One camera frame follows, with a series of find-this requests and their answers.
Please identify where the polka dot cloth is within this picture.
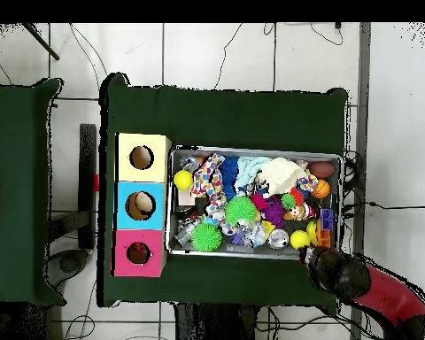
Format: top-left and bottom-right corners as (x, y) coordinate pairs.
(189, 152), (231, 228)

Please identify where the cream knitted cloth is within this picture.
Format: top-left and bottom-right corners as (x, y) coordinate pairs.
(259, 156), (307, 198)

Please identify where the brown toy football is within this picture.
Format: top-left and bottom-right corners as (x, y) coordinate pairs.
(307, 161), (336, 180)

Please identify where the dark green tablecloth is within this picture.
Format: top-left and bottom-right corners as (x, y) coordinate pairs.
(97, 72), (349, 314)

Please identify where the blue spiky ball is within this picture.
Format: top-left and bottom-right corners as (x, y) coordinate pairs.
(219, 156), (240, 201)

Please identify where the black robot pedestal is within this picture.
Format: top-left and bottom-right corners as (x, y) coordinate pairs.
(173, 302), (259, 340)

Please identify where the small orange basketball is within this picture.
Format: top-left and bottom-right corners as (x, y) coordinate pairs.
(311, 179), (331, 199)

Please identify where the silver mesh bin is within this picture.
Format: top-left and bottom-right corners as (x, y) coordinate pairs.
(165, 145), (344, 261)

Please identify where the orange striped tiger plush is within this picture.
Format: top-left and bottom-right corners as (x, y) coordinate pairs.
(128, 242), (150, 261)

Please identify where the black rod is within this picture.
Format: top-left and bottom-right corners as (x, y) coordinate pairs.
(20, 22), (60, 61)

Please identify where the large yellow ball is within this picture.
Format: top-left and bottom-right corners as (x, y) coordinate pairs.
(173, 169), (194, 191)

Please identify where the wooden box with three holes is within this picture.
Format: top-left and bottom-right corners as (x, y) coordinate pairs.
(111, 132), (173, 278)

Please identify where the green-covered side table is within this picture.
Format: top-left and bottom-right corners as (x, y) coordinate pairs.
(0, 77), (66, 306)

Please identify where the small yellow ball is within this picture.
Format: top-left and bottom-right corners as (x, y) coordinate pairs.
(289, 229), (311, 251)

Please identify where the large green spiky ball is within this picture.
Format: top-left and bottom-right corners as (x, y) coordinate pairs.
(190, 222), (223, 253)
(224, 195), (259, 228)

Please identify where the light teal knitted cloth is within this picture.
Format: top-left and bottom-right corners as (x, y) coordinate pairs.
(233, 156), (270, 194)

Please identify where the black stand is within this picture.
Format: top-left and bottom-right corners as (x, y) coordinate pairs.
(78, 123), (97, 249)

